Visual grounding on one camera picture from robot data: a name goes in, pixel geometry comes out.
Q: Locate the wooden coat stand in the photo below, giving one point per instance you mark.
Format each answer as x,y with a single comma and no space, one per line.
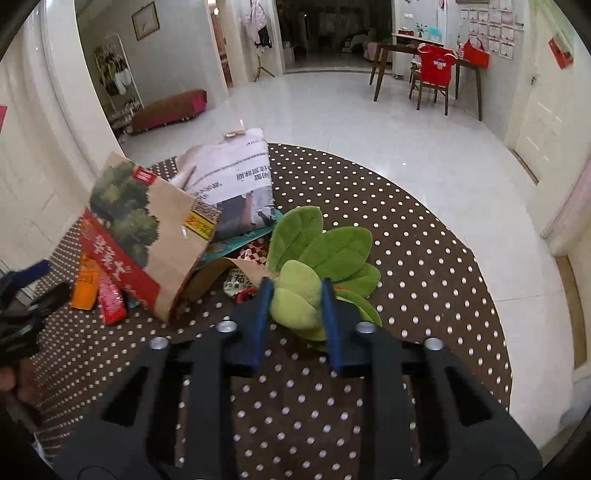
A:
263,67

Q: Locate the green leafy plush toy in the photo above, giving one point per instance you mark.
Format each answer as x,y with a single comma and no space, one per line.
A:
323,249

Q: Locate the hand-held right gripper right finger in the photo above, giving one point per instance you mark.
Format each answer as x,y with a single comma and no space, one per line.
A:
333,323

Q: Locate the person's left hand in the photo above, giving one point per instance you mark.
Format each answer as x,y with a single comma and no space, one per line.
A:
8,379

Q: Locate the wall of paper certificates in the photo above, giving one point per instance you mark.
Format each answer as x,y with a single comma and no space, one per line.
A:
494,32

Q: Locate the small potted plant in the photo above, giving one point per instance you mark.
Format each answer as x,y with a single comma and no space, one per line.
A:
419,30

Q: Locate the maroon bench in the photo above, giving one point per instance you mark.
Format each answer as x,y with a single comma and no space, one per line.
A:
171,108

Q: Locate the red tote bag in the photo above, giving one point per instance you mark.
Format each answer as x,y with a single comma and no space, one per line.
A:
475,55

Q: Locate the teal flat packet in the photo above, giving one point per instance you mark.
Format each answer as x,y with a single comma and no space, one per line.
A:
221,249

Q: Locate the framed wall picture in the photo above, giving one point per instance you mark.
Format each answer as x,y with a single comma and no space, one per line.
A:
145,21

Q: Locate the red shirt chair cover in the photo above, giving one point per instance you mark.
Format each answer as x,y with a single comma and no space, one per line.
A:
436,64

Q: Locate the pink jacket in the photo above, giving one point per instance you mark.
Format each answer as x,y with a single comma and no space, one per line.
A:
257,23

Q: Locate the light blue ornament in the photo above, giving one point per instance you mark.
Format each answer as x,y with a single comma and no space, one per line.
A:
436,32

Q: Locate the red white checkered packet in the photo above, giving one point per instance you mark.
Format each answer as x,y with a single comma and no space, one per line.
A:
254,254

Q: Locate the white door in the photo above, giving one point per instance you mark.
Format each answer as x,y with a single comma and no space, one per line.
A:
547,120

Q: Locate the dark wooden table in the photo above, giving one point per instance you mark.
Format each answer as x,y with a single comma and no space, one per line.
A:
401,47

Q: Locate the orange snack packet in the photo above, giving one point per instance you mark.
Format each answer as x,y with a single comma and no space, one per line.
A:
85,282

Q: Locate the round polka-dot table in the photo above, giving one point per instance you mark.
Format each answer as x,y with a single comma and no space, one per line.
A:
415,277

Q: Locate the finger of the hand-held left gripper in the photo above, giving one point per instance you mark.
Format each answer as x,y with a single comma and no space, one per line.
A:
48,299
32,271

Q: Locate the red snack packet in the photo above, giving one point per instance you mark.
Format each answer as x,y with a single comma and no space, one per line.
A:
111,302

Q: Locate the wooden clothespin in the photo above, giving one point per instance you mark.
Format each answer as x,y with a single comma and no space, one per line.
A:
234,134

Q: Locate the wooden chair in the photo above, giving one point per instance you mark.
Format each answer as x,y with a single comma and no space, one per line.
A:
415,81

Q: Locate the white shoe rack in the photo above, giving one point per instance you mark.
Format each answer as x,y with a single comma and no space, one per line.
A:
121,108

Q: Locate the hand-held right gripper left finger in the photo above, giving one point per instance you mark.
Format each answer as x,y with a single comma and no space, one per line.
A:
260,323

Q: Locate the small red box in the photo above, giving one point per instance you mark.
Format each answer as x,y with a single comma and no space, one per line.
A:
406,32

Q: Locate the red door poster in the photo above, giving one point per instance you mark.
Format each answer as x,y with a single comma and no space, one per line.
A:
561,53

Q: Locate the newspaper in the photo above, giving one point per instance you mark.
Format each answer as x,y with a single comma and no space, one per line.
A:
231,175

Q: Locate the white printed packet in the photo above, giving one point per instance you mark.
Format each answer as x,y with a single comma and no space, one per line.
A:
235,282

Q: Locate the brown paper bag tree print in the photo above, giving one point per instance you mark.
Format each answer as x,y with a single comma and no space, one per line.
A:
138,230

